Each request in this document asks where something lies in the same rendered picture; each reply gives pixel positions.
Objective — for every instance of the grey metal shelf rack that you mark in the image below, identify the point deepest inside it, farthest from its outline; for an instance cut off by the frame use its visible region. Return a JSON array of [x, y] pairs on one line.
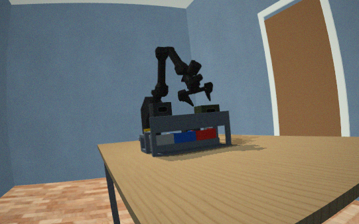
[[170, 123]]

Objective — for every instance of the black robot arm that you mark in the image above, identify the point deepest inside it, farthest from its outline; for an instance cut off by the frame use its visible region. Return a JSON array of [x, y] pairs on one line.
[[181, 68]]

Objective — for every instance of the olive green case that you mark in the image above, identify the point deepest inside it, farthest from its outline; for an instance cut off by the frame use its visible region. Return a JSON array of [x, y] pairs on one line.
[[206, 108]]

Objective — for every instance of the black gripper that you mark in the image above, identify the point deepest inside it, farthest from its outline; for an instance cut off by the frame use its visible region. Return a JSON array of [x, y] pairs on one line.
[[183, 94]]

